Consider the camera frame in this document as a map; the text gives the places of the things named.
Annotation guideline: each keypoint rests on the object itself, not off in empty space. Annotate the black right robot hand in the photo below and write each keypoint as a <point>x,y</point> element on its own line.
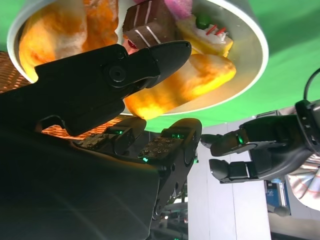
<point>75,175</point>

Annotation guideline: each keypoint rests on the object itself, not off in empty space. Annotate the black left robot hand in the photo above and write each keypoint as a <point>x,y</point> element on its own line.
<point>270,155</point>

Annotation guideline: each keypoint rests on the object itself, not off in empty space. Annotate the pale grey-green bowl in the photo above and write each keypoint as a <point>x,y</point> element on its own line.
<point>250,62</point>

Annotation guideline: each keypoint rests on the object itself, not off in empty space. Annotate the orange white swirl bun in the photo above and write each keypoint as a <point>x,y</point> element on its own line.
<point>55,32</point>

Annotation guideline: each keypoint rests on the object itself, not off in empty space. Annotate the orange wicker basket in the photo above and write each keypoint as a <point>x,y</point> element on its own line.
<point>12,75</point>

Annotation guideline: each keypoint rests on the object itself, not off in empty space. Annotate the yellow cake slice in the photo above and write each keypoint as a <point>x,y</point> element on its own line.
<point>207,42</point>

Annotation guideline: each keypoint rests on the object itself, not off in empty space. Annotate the brown chocolate cake slice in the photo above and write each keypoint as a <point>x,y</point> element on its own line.
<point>150,22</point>

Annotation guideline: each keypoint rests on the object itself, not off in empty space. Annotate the magenta pink cake slice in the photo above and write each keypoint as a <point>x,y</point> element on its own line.
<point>180,8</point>

